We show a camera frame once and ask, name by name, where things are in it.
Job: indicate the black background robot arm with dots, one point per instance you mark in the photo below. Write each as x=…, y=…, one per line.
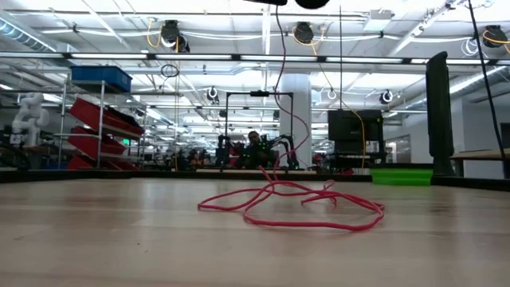
x=291, y=151
x=221, y=151

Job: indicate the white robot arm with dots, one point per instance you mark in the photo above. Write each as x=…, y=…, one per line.
x=30, y=119

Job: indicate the white pillar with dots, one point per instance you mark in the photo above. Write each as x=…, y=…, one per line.
x=296, y=99

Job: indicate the black cabinet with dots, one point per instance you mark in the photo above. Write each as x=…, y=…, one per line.
x=346, y=131

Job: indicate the person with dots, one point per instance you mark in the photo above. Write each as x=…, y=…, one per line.
x=255, y=149

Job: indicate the green plastic tray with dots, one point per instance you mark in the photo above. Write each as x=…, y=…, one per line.
x=398, y=178

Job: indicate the blue storage bin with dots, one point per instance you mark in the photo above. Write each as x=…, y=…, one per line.
x=101, y=77

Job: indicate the wooden top desk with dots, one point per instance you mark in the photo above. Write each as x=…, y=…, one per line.
x=486, y=154

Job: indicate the red storage bin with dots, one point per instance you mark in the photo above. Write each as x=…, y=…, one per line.
x=77, y=164
x=91, y=113
x=89, y=143

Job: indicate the red bin cart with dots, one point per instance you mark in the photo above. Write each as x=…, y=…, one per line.
x=100, y=131

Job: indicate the black robot station frame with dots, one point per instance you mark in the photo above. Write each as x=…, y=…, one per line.
x=239, y=93

